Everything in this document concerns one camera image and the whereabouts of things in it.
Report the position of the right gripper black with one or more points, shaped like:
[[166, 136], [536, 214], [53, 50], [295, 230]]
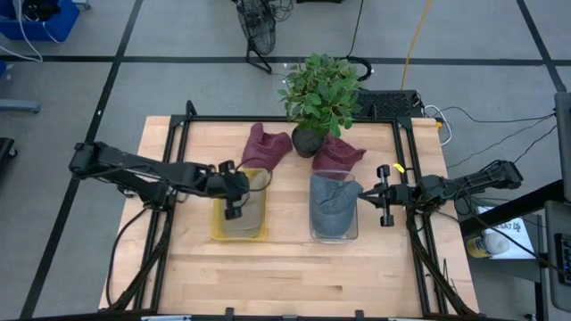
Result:
[[399, 195]]

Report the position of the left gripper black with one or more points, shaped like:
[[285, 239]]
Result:
[[227, 185]]

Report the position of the grey washed baseball cap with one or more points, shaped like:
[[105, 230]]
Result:
[[332, 205]]

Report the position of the maroon baseball cap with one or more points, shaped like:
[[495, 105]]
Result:
[[265, 147], [336, 156]]

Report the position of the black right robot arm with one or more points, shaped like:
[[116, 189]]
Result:
[[473, 183]]

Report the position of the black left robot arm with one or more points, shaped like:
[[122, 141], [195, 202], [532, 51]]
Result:
[[134, 169]]

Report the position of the small yellow tag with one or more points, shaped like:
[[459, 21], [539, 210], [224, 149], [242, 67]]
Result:
[[398, 168]]

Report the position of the translucent yellow plastic bin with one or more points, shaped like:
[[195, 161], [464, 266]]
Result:
[[216, 223]]

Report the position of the clear plastic bin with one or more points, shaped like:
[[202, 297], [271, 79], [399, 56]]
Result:
[[332, 240]]

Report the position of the black mesh box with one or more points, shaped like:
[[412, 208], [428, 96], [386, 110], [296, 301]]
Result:
[[388, 104]]

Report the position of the potted green plant black pot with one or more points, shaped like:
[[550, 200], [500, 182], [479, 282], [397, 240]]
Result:
[[319, 96]]

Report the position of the yellow and white bottle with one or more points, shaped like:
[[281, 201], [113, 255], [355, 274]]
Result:
[[488, 246]]

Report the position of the white printed paper sheet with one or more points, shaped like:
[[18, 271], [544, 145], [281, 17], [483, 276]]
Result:
[[517, 232]]

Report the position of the black floor fan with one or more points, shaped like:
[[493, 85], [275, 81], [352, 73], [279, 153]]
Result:
[[258, 24]]

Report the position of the blue plastic floor bin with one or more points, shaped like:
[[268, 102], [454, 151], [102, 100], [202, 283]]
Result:
[[58, 24]]

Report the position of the black metal rig frame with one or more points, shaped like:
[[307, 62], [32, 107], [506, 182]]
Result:
[[290, 119]]

